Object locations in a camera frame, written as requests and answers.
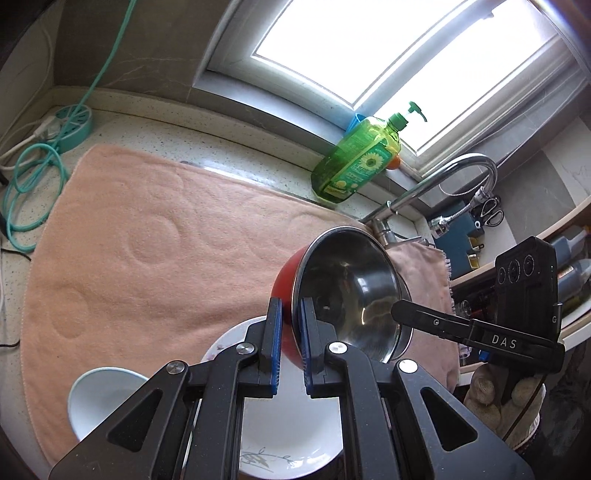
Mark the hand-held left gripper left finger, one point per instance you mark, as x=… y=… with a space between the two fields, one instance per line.
x=276 y=350

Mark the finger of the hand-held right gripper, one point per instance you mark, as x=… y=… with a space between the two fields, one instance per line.
x=425 y=318

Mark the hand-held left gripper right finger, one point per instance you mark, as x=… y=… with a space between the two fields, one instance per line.
x=305 y=350

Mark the large pink floral plate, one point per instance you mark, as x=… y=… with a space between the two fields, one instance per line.
x=231 y=337

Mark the oval plate green sprig print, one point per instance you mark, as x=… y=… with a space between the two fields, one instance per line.
x=291 y=424

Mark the red steel-lined bowl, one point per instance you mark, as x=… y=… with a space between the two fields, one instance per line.
x=355 y=286

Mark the light blue bowl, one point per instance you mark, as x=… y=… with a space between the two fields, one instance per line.
x=101 y=392

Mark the person's right hand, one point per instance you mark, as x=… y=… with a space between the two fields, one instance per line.
x=485 y=392

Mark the scissors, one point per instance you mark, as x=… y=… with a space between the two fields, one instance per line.
x=491 y=212

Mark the blue knife holder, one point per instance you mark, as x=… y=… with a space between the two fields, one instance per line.
x=457 y=240

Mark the faucet spray head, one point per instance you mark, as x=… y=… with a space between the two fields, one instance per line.
x=441 y=224

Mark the chrome kitchen faucet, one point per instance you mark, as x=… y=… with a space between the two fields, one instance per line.
x=461 y=161

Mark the orange fruit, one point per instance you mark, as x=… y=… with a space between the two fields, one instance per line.
x=394 y=164

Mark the green dish soap bottle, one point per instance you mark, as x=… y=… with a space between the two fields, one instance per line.
x=355 y=161

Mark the pink towel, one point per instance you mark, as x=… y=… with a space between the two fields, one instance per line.
x=138 y=240

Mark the blue cup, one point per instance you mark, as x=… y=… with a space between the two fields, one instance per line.
x=353 y=121

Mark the window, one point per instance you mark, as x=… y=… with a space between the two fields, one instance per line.
x=369 y=46

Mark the teal power strip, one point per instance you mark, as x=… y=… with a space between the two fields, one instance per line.
x=76 y=134

